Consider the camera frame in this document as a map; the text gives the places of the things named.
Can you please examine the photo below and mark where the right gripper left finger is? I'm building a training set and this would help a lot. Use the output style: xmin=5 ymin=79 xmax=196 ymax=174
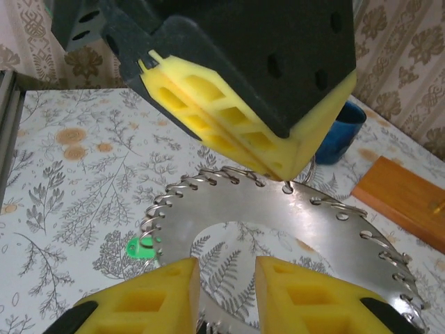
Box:
xmin=41 ymin=257 xmax=202 ymax=334

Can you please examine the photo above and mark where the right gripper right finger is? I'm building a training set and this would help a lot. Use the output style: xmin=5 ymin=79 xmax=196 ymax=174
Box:
xmin=255 ymin=256 xmax=418 ymax=334

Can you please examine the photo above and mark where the blue ceramic mug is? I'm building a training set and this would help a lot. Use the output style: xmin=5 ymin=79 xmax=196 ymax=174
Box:
xmin=312 ymin=102 xmax=369 ymax=166

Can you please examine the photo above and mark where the gold hook stand wooden base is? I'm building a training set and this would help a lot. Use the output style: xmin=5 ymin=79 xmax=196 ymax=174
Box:
xmin=350 ymin=155 xmax=445 ymax=257

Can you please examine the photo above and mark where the aluminium table side rail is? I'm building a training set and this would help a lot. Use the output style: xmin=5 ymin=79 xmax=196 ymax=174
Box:
xmin=0 ymin=69 xmax=26 ymax=199

